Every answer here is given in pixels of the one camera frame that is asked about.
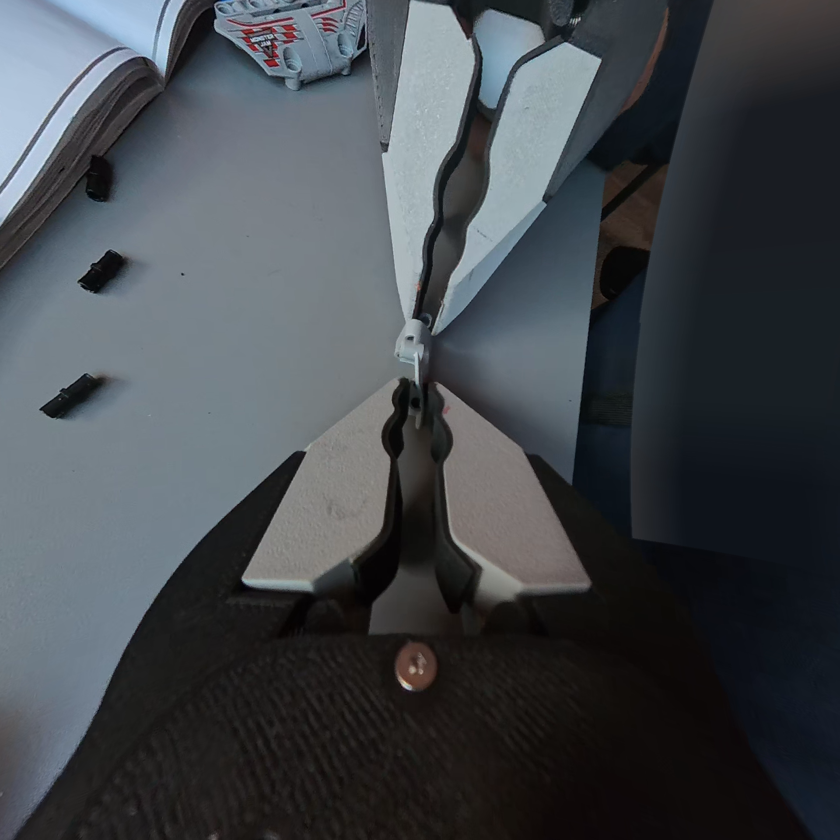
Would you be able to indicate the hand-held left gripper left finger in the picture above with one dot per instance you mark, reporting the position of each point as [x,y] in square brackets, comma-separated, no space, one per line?
[328,512]

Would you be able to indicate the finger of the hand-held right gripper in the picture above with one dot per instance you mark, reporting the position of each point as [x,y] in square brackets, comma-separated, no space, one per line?
[426,98]
[538,131]

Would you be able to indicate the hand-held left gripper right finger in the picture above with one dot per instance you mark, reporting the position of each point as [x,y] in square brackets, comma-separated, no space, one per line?
[512,518]

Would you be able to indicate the light grey lego connector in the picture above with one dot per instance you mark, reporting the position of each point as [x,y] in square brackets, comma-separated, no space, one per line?
[410,344]

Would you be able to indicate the grey lego panel red stickers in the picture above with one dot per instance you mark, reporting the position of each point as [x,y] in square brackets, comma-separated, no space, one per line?
[295,39]

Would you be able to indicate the black lego pin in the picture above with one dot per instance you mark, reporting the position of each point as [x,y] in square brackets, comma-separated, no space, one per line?
[69,396]
[98,177]
[100,270]

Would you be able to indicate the open lego instruction booklet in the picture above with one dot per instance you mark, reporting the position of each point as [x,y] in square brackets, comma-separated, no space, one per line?
[52,98]

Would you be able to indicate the person's dark blue clothing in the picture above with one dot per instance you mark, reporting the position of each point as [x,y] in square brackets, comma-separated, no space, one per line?
[604,472]

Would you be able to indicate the black chair armrest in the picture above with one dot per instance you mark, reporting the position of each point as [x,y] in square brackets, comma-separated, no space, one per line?
[622,272]

